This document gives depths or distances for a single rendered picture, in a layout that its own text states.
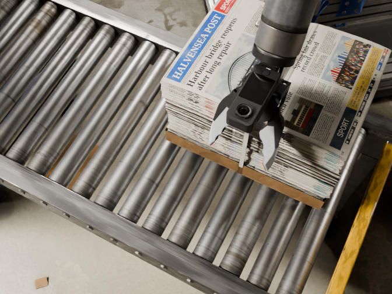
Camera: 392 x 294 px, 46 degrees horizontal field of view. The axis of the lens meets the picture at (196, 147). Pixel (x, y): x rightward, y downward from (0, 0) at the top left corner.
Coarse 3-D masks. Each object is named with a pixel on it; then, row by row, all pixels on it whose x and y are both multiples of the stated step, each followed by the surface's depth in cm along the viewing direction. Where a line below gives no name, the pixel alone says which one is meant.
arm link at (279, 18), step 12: (276, 0) 67; (288, 0) 66; (300, 0) 65; (312, 0) 66; (264, 12) 69; (276, 12) 67; (288, 12) 67; (300, 12) 66; (312, 12) 68; (276, 24) 68; (288, 24) 67; (300, 24) 68
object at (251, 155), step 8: (312, 24) 96; (312, 32) 95; (304, 40) 94; (304, 48) 92; (296, 64) 90; (288, 72) 89; (288, 80) 88; (256, 128) 86; (232, 136) 92; (240, 136) 91; (248, 136) 90; (256, 136) 87; (232, 144) 95; (240, 144) 93; (248, 144) 92; (256, 144) 90; (232, 152) 98; (240, 152) 96; (248, 152) 95; (256, 152) 93; (248, 160) 97; (256, 160) 96
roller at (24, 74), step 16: (64, 16) 129; (48, 32) 127; (64, 32) 129; (48, 48) 126; (32, 64) 123; (16, 80) 121; (32, 80) 125; (0, 96) 119; (16, 96) 121; (0, 112) 118
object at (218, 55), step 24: (240, 0) 99; (216, 24) 95; (240, 24) 95; (192, 48) 92; (216, 48) 92; (240, 48) 92; (168, 72) 89; (192, 72) 89; (216, 72) 89; (240, 72) 89; (168, 96) 92; (192, 96) 87; (216, 96) 86; (168, 120) 100; (192, 120) 95; (216, 144) 99
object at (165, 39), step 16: (48, 0) 132; (64, 0) 132; (80, 0) 131; (80, 16) 131; (96, 16) 129; (112, 16) 128; (128, 16) 128; (96, 32) 135; (128, 32) 126; (144, 32) 126; (160, 32) 125; (160, 48) 125; (176, 48) 123; (368, 112) 112; (368, 128) 110; (384, 128) 110; (368, 144) 115
